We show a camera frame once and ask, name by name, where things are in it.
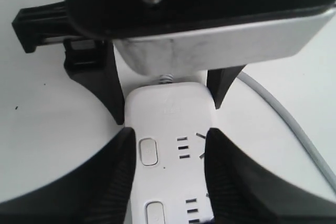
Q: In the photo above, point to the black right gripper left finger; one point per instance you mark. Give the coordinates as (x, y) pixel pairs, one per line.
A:
(98, 191)

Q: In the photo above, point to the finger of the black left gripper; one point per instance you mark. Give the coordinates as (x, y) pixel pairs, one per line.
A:
(219, 81)
(105, 87)

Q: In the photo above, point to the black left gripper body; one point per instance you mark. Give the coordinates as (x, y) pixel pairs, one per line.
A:
(49, 24)

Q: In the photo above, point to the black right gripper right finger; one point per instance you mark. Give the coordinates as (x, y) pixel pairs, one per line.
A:
(242, 191)

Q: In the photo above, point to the white five-outlet power strip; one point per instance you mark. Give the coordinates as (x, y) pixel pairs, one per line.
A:
(170, 123)

